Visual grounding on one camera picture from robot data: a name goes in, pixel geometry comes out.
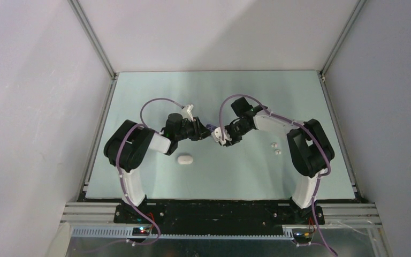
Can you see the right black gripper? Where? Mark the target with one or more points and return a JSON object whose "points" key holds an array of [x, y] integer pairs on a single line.
{"points": [[234, 140]]}

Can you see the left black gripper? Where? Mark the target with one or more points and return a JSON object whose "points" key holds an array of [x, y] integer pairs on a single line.
{"points": [[200, 131]]}

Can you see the purple earbud charging case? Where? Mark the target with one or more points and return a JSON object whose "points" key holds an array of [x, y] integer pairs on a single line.
{"points": [[211, 127]]}

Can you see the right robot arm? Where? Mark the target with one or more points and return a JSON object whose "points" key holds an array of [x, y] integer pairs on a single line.
{"points": [[310, 148]]}

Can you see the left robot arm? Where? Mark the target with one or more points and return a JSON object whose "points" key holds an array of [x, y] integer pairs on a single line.
{"points": [[128, 146]]}

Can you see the white earbud charging case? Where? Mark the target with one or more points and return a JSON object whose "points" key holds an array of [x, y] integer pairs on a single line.
{"points": [[185, 159]]}

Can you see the left controller board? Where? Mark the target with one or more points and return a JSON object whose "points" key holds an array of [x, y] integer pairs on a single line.
{"points": [[141, 231]]}

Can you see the controller board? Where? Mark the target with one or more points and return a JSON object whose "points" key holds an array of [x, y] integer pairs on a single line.
{"points": [[141, 231], [302, 239]]}

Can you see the right controller board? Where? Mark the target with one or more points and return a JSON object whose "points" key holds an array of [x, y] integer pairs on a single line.
{"points": [[302, 239]]}

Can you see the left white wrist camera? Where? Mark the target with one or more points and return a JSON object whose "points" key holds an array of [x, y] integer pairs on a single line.
{"points": [[186, 112]]}

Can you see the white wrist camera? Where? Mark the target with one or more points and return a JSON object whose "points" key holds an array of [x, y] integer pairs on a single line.
{"points": [[186, 112], [221, 136]]}

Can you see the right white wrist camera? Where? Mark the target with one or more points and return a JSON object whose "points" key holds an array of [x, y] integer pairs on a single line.
{"points": [[221, 136]]}

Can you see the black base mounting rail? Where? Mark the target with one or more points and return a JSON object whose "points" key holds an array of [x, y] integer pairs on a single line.
{"points": [[218, 217]]}

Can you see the left aluminium frame post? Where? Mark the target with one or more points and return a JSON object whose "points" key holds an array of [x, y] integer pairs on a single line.
{"points": [[94, 40]]}

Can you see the aluminium frame post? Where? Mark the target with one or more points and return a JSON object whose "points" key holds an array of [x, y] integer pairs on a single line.
{"points": [[94, 40], [355, 13]]}

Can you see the right aluminium frame post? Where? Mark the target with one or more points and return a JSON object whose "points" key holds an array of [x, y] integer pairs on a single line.
{"points": [[355, 13]]}

